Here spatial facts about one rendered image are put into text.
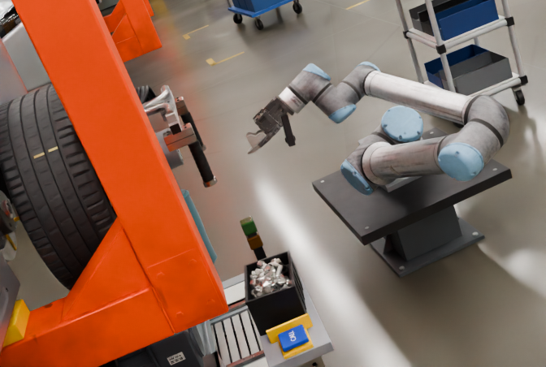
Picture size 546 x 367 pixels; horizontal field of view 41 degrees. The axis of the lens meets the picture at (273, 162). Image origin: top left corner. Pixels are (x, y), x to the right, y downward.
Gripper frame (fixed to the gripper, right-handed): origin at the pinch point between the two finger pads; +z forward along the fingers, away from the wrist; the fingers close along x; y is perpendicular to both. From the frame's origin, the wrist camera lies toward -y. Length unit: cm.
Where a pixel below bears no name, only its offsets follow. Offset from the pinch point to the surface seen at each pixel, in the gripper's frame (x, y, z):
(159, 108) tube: 18.3, 35.8, 6.8
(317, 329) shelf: 74, -26, 15
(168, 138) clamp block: 30.9, 29.5, 9.9
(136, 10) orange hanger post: -354, 54, 16
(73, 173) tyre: 42, 44, 33
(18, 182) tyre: 41, 54, 45
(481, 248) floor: -3, -92, -31
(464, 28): -109, -65, -105
